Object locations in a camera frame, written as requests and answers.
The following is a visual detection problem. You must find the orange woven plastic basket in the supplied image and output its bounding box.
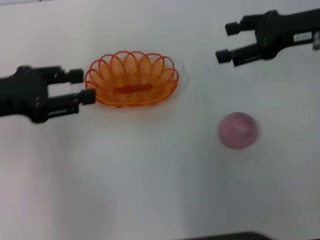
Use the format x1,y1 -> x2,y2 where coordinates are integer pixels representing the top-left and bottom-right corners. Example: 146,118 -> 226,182
84,50 -> 180,109

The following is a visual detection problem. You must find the pink peach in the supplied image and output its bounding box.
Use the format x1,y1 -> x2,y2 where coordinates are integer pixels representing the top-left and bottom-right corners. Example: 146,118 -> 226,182
217,111 -> 260,151

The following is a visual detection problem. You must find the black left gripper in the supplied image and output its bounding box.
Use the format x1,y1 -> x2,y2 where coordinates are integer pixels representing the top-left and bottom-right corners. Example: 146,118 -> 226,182
0,65 -> 97,124

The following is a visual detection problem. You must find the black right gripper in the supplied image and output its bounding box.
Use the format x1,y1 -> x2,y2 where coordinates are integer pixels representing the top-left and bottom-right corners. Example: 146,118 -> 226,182
215,9 -> 320,67

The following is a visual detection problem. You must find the dark robot torso edge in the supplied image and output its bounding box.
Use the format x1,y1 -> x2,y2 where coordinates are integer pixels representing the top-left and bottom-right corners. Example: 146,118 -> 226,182
174,230 -> 275,240

